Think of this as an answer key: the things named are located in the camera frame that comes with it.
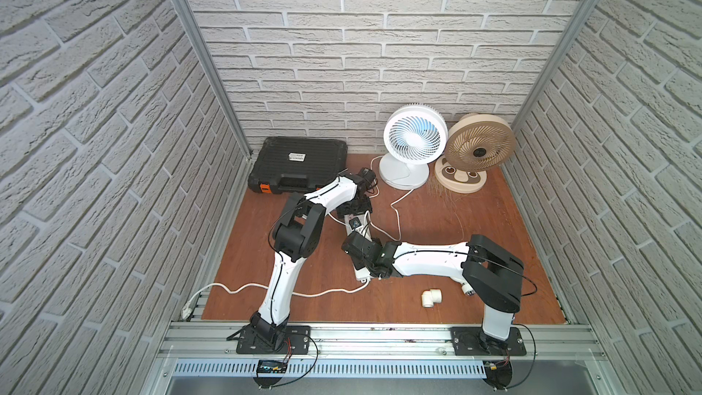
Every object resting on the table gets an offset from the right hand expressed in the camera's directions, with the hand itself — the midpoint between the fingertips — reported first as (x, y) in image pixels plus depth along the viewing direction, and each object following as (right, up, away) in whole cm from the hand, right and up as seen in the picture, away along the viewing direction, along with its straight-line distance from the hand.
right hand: (363, 245), depth 89 cm
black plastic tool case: (-28, +28, +19) cm, 44 cm away
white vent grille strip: (-40, -28, -19) cm, 52 cm away
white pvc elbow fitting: (+20, -13, -10) cm, 26 cm away
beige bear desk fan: (+38, +34, +1) cm, 51 cm away
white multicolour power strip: (-1, +9, -11) cm, 15 cm away
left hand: (-4, +11, +13) cm, 18 cm away
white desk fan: (+17, +37, -1) cm, 41 cm away
